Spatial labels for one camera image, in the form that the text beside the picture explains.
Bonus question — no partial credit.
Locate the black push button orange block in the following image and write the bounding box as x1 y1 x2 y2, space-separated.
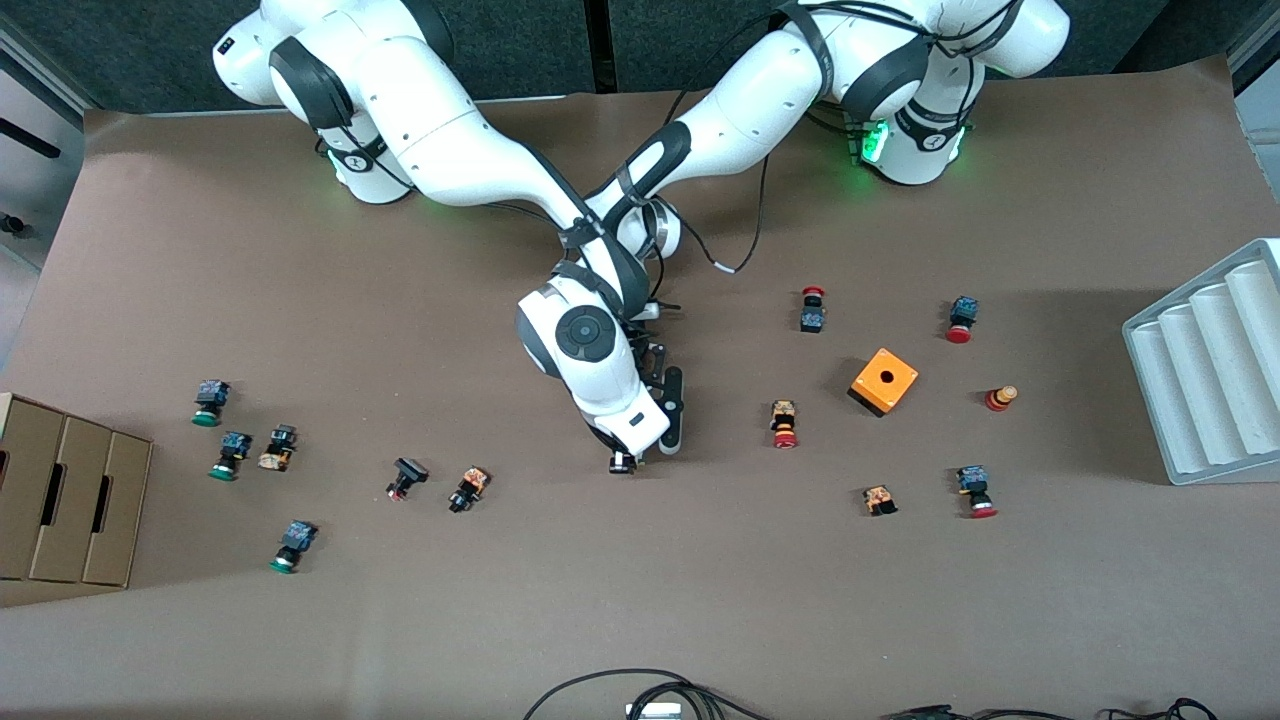
447 465 491 515

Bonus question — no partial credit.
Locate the black square push button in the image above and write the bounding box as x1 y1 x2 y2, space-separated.
385 457 430 502

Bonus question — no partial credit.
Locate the orange box with round hole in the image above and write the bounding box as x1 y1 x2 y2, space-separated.
847 347 920 419

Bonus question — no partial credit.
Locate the brown paper table cover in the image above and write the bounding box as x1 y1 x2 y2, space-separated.
0 55 1280 720

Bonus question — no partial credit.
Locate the green push button blue block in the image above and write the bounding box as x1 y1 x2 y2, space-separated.
268 519 319 575
208 431 254 482
191 379 232 428

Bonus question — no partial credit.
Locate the brown cardboard divider box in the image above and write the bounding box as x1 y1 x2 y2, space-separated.
0 392 154 589

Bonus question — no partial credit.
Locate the grey ridged plastic tray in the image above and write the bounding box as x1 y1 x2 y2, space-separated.
1122 238 1280 487

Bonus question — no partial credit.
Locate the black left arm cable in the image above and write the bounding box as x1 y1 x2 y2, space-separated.
680 150 773 277

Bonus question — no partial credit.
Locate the black cable loop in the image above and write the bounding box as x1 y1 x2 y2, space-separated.
522 668 776 720

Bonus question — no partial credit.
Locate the black vertical panel post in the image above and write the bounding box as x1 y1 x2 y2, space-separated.
585 0 617 94

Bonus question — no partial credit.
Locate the black bar handle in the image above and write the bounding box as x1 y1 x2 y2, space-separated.
0 115 63 161

